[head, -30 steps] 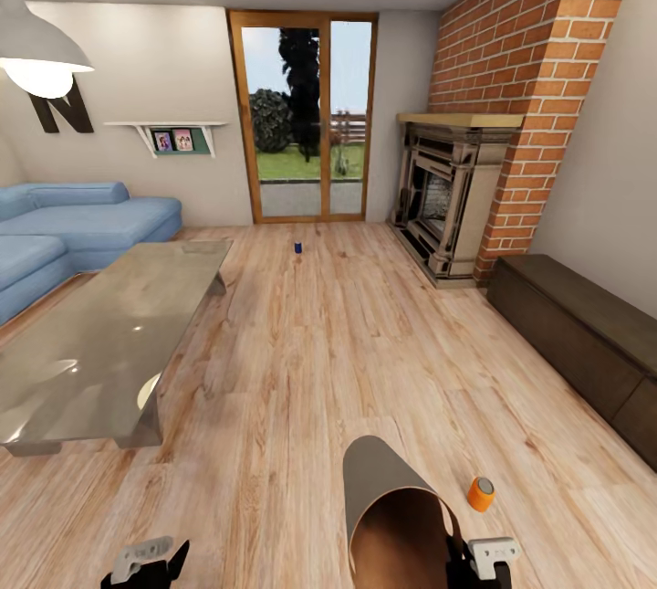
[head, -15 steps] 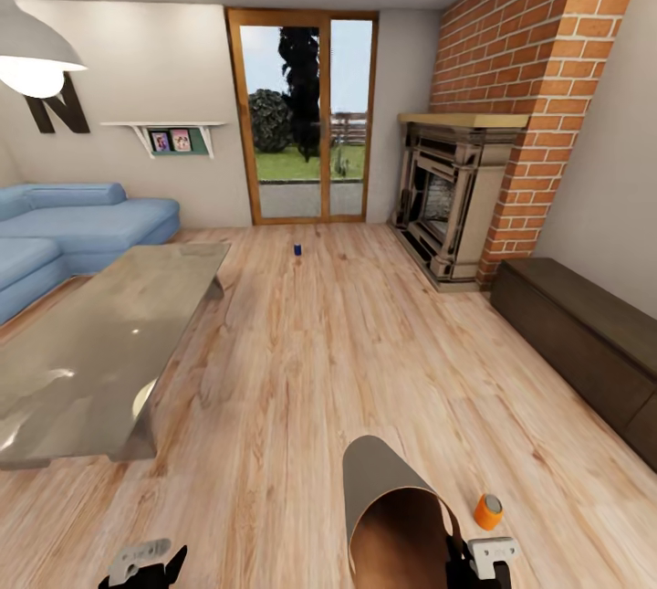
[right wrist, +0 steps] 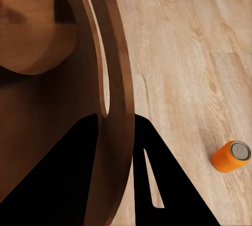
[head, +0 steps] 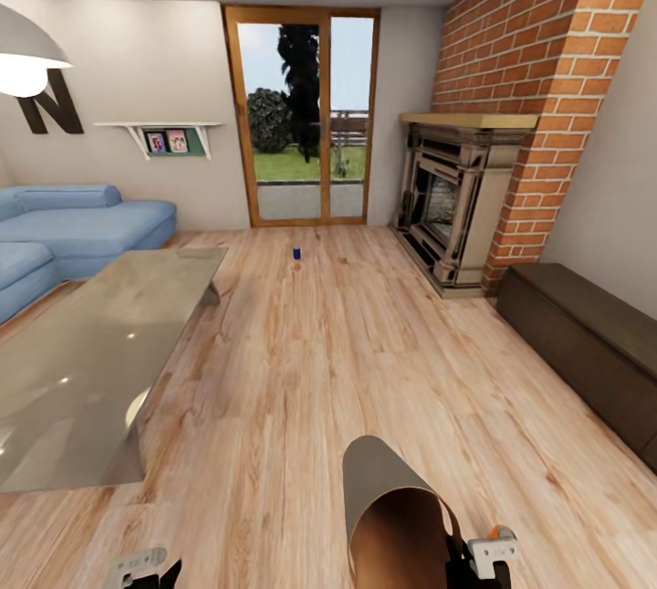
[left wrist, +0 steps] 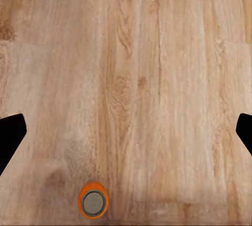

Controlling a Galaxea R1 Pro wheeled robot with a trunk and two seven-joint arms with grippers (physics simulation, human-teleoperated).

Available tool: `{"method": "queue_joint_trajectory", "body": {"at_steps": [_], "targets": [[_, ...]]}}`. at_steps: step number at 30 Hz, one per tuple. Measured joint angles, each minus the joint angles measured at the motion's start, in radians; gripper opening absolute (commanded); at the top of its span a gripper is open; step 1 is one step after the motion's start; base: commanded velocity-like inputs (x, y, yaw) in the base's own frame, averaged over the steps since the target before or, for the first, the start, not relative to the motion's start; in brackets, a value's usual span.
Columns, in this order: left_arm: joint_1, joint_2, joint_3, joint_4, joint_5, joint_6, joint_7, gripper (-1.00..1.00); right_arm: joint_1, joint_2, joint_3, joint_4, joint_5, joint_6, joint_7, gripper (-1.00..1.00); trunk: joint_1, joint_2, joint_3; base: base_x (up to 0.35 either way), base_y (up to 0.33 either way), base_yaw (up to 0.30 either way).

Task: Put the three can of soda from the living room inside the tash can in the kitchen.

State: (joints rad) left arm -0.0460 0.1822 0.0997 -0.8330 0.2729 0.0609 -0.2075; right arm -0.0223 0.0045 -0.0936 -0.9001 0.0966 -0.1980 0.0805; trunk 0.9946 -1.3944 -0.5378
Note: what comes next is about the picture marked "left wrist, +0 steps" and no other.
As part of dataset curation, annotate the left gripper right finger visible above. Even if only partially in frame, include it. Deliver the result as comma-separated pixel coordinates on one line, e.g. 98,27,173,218
236,114,252,155

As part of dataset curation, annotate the can of soda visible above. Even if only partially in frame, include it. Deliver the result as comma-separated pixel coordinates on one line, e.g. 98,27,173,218
78,181,109,219

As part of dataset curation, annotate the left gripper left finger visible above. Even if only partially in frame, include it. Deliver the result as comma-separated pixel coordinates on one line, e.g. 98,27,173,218
0,114,27,176

